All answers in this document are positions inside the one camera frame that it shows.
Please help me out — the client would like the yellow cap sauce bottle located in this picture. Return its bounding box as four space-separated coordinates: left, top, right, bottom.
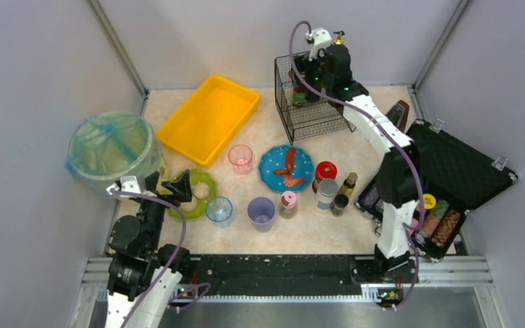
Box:
291 74 308 107

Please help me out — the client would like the gold pump clear bottle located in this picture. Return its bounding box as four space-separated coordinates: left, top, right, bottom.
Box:
333 31 345 46

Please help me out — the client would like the red lid sauce jar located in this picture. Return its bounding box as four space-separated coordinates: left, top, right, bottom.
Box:
312 161 338 193

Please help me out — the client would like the silver lid white can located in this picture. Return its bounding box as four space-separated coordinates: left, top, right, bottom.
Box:
314 178 339 213

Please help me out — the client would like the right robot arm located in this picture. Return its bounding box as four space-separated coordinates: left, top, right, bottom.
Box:
289 44 423 275

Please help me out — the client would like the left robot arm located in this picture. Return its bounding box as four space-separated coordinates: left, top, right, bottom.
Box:
105 170 193 327

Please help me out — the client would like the green dotted plate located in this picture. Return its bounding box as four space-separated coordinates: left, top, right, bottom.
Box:
158 169 217 220

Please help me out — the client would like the white steamed bun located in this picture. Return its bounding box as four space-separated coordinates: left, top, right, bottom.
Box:
179 197 198 213
193 182 211 200

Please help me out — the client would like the blue transparent cup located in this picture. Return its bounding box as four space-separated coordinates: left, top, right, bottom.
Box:
206 196 233 227

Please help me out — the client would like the yellow plastic tray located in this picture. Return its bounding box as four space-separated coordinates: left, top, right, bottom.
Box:
157 74 261 167

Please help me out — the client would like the pink transparent cup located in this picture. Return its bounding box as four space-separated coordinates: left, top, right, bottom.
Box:
228 144 254 176

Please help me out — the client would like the trash bin with green bag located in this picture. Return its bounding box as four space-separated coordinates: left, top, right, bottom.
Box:
65 111 162 198

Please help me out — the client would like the red sausage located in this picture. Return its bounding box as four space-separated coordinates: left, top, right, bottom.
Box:
285 147 296 173

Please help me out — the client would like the purple plastic cup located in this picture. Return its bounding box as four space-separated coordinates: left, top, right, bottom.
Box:
247 197 276 233

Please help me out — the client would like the brown metronome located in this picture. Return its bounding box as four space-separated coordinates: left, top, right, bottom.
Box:
386 100 410 133

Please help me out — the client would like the blue dotted plate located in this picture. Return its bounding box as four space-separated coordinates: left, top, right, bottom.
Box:
257 144 314 193

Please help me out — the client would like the sliced sausage piece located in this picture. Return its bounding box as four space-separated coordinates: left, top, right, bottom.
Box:
273 168 306 187

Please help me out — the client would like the pink lid spice jar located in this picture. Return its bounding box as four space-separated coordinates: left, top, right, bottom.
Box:
279 191 298 219

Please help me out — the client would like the small yellow oil bottle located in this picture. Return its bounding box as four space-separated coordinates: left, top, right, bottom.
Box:
338 172 358 199

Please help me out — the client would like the small black lid jar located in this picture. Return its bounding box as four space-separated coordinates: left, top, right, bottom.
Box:
331 193 349 217

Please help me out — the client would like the black poker chip case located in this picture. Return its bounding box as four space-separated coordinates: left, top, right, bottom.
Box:
354 119 519 264

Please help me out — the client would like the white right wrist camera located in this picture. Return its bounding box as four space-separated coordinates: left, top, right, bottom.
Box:
305 27 332 62

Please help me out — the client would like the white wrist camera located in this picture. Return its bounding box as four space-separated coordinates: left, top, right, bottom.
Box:
105 176 146 198
305 27 332 62

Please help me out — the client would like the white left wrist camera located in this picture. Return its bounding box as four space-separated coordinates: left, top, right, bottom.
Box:
105 176 146 198

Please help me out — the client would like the black wire rack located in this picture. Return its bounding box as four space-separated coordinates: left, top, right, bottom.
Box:
274 55 355 144

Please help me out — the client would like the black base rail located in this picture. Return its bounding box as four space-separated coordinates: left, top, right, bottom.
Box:
81 253 494 304

